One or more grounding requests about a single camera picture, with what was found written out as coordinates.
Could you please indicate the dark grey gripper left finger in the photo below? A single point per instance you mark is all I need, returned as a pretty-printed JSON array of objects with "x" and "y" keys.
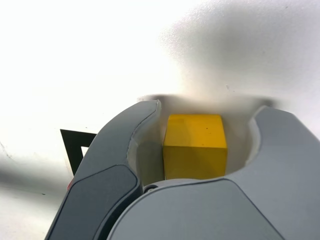
[{"x": 100, "y": 162}]

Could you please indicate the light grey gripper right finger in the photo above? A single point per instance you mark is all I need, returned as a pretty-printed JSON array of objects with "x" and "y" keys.
[{"x": 225, "y": 212}]

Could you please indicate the yellow cube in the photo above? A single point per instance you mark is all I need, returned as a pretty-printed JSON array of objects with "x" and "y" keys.
[{"x": 195, "y": 140}]

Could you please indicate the black tape square outline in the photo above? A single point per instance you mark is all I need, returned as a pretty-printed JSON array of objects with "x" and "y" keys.
[{"x": 71, "y": 142}]

